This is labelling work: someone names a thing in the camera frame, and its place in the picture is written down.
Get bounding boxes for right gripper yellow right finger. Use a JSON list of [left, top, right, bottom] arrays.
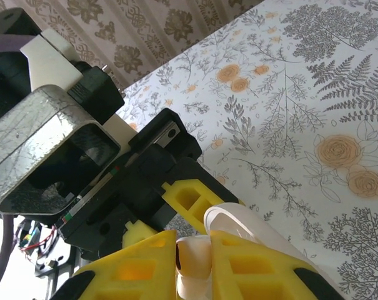
[[207, 229, 346, 300]]

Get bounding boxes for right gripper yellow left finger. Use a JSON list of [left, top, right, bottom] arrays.
[[52, 229, 179, 300]]

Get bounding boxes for white rounded square earbud case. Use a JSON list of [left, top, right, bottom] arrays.
[[203, 202, 322, 276]]

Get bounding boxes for small white earbud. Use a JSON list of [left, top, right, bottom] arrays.
[[175, 236, 214, 299]]

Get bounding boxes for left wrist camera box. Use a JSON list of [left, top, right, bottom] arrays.
[[0, 28, 138, 218]]

